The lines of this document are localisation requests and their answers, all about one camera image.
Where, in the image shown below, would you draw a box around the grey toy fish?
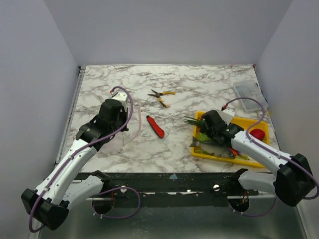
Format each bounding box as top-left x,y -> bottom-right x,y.
189,136 -> 236,159

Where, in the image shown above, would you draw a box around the clear zip top bag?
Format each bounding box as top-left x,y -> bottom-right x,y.
122,106 -> 142,150

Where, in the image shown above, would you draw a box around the green cabbage toy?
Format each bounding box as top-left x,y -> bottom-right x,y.
196,132 -> 211,142

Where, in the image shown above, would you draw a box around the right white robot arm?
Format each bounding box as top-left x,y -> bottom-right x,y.
200,110 -> 318,207

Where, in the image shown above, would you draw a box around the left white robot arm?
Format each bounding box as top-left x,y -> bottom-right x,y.
21,94 -> 133,233

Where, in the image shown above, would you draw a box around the green onion toy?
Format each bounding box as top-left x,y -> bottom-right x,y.
183,116 -> 204,127

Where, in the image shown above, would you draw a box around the yellow plastic tray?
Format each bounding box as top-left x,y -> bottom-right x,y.
190,111 -> 270,169

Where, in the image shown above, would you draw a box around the red toy tomato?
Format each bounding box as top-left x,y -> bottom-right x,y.
250,128 -> 266,141

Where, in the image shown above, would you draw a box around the red black utility knife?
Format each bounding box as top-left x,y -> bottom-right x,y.
146,116 -> 164,138

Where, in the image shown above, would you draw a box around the clear plastic screw box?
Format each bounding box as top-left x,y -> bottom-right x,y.
232,79 -> 268,112

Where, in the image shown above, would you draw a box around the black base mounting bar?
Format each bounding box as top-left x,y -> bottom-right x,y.
76,171 -> 258,208

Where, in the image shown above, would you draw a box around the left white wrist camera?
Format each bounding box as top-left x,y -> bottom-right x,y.
112,91 -> 129,108

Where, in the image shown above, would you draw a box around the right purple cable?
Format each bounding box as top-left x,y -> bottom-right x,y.
220,97 -> 319,200

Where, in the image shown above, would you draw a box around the yellow handled pliers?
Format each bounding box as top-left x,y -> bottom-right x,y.
147,89 -> 176,108

